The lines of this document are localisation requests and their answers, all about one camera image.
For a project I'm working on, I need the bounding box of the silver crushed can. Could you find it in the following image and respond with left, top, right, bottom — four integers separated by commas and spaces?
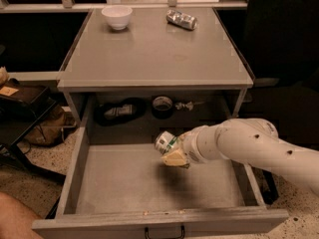
166, 9, 197, 31

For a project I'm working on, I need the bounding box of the dark tape roll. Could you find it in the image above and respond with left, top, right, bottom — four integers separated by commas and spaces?
152, 96, 173, 119

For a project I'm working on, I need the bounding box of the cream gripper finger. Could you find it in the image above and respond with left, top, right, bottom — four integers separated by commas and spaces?
161, 149, 189, 167

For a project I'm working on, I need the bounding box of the brown bag on floor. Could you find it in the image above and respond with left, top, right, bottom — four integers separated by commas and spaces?
25, 105, 76, 146

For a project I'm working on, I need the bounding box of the black side table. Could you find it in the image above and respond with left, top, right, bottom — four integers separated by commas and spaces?
0, 79, 65, 184

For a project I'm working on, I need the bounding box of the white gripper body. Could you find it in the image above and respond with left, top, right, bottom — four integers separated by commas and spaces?
180, 126, 213, 163

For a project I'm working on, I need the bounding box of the black coiled cable bundle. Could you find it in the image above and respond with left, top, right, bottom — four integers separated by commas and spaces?
93, 97, 148, 127

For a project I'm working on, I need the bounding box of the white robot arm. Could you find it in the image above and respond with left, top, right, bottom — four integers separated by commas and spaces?
155, 119, 319, 195

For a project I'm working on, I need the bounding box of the small crumpled foil piece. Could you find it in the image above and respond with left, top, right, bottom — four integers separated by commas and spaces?
174, 102, 193, 111

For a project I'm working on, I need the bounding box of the black office chair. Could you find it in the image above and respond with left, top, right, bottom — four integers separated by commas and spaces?
237, 0, 319, 204

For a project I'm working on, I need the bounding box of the person's bare leg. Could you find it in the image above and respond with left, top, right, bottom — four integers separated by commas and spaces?
0, 192, 43, 239

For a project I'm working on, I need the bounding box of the black drawer handle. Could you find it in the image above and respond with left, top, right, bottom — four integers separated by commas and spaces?
144, 225, 185, 239

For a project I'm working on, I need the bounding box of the white bowl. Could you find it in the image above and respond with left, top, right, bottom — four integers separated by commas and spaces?
102, 5, 133, 30

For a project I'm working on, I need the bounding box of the green white 7up can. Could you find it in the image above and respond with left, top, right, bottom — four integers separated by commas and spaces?
155, 131, 180, 154

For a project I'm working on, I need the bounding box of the grey cabinet desk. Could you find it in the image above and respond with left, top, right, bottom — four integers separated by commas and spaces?
57, 6, 255, 141

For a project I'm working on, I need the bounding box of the open grey top drawer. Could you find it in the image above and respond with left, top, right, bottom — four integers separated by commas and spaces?
33, 126, 288, 239

